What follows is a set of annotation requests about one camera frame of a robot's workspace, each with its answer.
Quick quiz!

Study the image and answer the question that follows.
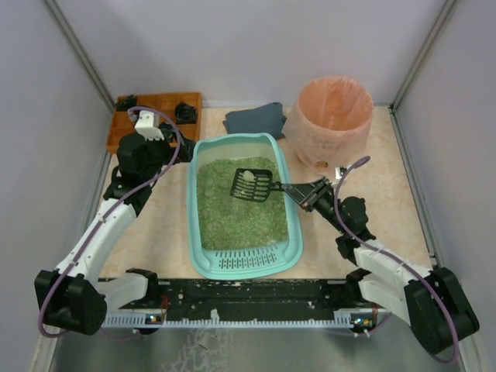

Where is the black slotted litter scoop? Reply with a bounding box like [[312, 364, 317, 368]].
[[229, 168, 283, 203]]

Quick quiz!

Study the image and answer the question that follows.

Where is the green litter clump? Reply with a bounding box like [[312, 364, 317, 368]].
[[241, 170, 256, 182]]

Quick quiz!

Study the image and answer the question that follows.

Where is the teal plastic litter box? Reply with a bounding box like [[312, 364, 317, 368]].
[[186, 133, 303, 280]]

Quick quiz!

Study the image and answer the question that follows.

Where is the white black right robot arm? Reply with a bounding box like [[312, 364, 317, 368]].
[[186, 133, 480, 354]]

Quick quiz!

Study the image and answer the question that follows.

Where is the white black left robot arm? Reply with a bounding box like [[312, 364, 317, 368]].
[[34, 132, 191, 339]]

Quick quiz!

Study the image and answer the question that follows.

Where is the dark patterned rolled cloth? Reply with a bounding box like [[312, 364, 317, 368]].
[[159, 122, 176, 142]]

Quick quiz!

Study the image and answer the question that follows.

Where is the wooden compartment tray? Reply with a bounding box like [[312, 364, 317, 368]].
[[105, 91, 203, 155]]

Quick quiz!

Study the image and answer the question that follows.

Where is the orange bagged trash bin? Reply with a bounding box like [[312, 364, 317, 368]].
[[282, 75, 374, 173]]

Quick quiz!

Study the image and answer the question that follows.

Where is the folded dark grey cloth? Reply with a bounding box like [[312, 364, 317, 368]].
[[223, 102, 287, 140]]

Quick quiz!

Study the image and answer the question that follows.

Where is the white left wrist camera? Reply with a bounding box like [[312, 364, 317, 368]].
[[134, 110, 164, 141]]

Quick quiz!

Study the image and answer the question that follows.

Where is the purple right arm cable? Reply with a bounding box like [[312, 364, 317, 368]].
[[334, 156, 462, 364]]

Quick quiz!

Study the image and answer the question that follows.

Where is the black rail base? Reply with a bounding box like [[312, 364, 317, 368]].
[[122, 279, 374, 322]]

